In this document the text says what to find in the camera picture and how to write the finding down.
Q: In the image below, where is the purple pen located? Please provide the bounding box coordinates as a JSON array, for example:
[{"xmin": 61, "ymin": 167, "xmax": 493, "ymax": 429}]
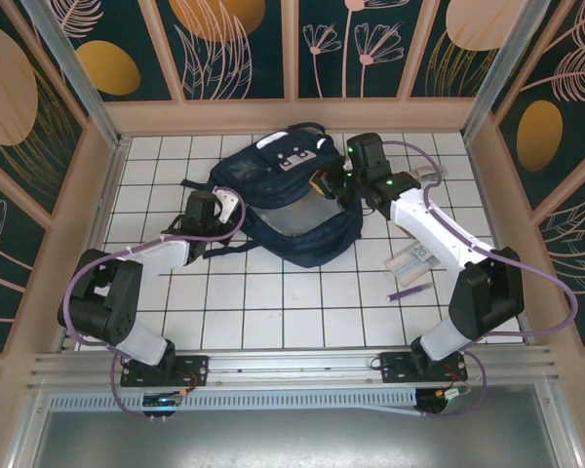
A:
[{"xmin": 387, "ymin": 283, "xmax": 429, "ymax": 302}]

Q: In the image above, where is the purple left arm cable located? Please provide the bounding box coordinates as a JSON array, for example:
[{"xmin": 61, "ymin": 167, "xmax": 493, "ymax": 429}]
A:
[{"xmin": 57, "ymin": 197, "xmax": 249, "ymax": 420}]

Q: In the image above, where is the navy blue backpack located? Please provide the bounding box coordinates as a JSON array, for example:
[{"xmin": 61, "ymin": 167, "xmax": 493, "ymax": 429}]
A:
[{"xmin": 179, "ymin": 123, "xmax": 365, "ymax": 269}]

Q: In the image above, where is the aluminium frame post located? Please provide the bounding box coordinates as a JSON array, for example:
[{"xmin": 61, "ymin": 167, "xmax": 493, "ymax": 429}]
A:
[
  {"xmin": 21, "ymin": 0, "xmax": 131, "ymax": 150},
  {"xmin": 459, "ymin": 0, "xmax": 553, "ymax": 140}
]

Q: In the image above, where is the grey slotted cable duct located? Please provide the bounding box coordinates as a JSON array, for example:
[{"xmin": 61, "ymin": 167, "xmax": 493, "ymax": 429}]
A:
[{"xmin": 48, "ymin": 387, "xmax": 420, "ymax": 415}]

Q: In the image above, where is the clear pouch with banknotes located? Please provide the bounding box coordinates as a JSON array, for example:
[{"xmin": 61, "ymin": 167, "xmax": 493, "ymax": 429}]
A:
[{"xmin": 382, "ymin": 243, "xmax": 443, "ymax": 285}]

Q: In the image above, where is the grey metal sheet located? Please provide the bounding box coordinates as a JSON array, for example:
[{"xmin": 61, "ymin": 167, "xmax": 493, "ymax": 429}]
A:
[{"xmin": 31, "ymin": 408, "xmax": 569, "ymax": 468}]

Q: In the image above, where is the aluminium mounting rail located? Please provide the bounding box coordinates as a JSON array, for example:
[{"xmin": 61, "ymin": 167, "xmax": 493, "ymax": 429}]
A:
[{"xmin": 28, "ymin": 345, "xmax": 562, "ymax": 390}]

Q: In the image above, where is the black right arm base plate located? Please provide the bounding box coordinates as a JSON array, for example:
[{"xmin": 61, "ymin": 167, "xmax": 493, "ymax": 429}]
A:
[{"xmin": 379, "ymin": 351, "xmax": 469, "ymax": 384}]

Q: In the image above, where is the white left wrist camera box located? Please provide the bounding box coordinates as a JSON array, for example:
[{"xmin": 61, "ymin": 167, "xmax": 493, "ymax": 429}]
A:
[{"xmin": 212, "ymin": 187, "xmax": 240, "ymax": 225}]

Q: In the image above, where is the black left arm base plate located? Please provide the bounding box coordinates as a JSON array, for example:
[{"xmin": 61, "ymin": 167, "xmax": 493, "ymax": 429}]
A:
[{"xmin": 120, "ymin": 354, "xmax": 210, "ymax": 389}]

